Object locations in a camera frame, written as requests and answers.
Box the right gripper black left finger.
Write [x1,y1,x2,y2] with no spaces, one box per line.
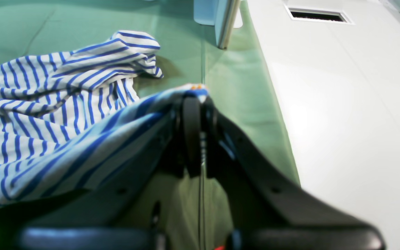
[14,97,202,250]

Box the light grey plastic bin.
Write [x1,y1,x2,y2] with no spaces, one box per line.
[193,0,243,50]

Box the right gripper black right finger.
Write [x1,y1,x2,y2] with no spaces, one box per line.
[202,98,386,250]

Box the blue white striped t-shirt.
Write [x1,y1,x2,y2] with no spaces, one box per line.
[0,31,208,208]

